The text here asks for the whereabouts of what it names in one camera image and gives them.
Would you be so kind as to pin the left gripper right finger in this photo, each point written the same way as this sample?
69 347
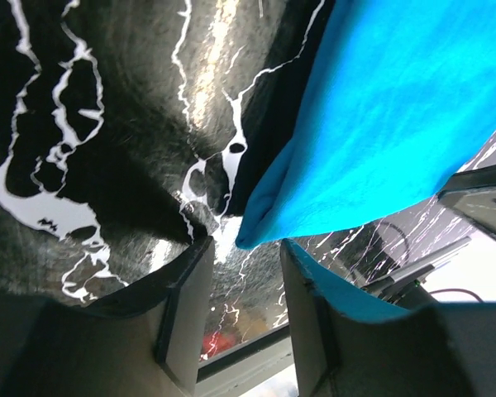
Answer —
347 342

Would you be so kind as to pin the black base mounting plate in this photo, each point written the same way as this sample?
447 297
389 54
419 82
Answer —
471 195

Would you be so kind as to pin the blue t shirt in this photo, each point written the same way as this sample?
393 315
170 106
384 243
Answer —
401 95

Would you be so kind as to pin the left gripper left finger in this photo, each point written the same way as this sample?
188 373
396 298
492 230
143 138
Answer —
142 340

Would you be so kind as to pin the aluminium rail bar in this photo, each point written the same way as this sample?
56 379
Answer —
389 286

